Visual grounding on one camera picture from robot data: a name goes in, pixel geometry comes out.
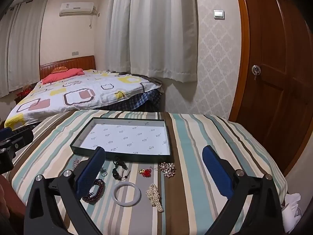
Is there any silver door knob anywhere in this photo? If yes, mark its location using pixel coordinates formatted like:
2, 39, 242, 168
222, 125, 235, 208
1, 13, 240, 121
252, 64, 262, 81

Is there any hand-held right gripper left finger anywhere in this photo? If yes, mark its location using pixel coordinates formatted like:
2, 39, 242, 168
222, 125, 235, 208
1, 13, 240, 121
24, 146, 105, 235

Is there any wooden door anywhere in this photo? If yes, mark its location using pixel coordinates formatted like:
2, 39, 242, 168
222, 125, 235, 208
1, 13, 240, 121
230, 0, 313, 177

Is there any dark red bead bracelet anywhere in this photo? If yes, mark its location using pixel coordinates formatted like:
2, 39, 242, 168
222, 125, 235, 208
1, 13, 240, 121
82, 179, 105, 202

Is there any white air conditioner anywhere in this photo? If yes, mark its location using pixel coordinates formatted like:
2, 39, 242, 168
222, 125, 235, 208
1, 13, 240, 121
59, 2, 98, 17

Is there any crumpled white paper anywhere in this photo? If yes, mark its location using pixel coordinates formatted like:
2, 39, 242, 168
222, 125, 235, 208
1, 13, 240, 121
281, 193, 303, 233

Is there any dark bead necklace with pendant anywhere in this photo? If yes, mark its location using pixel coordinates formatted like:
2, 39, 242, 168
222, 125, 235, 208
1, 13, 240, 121
112, 157, 131, 182

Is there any pink pillow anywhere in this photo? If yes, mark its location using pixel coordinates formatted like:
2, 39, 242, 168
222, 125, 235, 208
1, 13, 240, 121
40, 68, 85, 85

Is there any pearl flower brooch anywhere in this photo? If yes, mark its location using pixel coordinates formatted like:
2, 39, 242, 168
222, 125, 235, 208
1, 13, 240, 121
159, 162, 176, 177

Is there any blue plaid sheet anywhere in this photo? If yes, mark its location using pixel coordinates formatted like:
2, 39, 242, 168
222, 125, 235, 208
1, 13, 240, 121
105, 88, 162, 113

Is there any short white curtain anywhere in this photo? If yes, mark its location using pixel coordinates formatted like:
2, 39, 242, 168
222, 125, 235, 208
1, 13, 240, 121
105, 0, 198, 83

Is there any wooden headboard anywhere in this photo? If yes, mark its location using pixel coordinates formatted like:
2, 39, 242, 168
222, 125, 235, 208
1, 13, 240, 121
39, 55, 96, 81

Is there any person's left forearm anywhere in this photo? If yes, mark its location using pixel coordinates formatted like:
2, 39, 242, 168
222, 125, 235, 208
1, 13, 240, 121
0, 175, 25, 235

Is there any pearl bead bracelet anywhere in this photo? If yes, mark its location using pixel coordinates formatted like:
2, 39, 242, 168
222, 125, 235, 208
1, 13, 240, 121
146, 183, 165, 213

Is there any long white curtain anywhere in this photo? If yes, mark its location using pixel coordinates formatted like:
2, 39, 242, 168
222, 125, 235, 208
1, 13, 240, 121
0, 0, 48, 97

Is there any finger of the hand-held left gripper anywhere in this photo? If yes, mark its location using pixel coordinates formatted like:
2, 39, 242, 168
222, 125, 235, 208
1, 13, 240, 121
10, 129, 34, 151
0, 127, 12, 141

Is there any white jade bangle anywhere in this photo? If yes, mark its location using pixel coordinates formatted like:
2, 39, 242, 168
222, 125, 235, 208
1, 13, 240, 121
112, 182, 142, 206

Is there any dark green shallow box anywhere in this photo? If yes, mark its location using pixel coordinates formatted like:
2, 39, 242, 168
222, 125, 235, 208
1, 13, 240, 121
70, 117, 173, 163

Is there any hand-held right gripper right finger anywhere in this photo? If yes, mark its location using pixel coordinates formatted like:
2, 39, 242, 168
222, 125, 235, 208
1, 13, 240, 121
202, 145, 291, 235

